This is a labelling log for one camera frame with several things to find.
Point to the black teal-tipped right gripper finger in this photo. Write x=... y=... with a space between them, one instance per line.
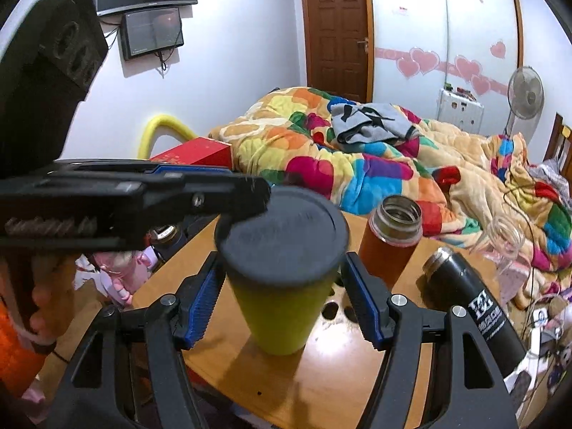
x=202 y=191

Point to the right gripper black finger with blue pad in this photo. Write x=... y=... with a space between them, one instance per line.
x=98 y=390
x=466 y=389

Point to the green cup black base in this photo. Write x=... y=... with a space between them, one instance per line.
x=282 y=263

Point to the orange sleeve forearm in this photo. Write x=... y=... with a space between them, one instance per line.
x=18 y=366

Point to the clear glass cup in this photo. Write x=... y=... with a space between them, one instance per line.
x=502 y=242

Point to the person's left hand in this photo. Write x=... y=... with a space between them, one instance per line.
x=38 y=292

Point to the red cardboard box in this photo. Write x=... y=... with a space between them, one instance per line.
x=199 y=151

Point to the yellow foam tube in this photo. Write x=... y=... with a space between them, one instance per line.
x=162 y=124

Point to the pink white doll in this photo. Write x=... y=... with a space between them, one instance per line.
x=118 y=276

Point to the black thermos bottle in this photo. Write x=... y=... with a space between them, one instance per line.
x=453 y=281

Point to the grey black garment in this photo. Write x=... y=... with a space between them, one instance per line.
x=367 y=123

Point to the red thermos steel rim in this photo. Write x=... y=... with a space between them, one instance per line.
x=391 y=237

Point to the colourful patchwork blanket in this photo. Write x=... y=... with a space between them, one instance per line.
x=461 y=181

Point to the brown wooden door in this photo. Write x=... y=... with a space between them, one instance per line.
x=337 y=36

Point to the wooden chair back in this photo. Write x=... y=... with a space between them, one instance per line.
x=559 y=148

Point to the standing electric fan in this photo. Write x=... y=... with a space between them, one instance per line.
x=526 y=97

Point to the small wall monitor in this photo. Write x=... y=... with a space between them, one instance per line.
x=150 y=31

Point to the white wall box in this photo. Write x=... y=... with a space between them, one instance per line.
x=460 y=111

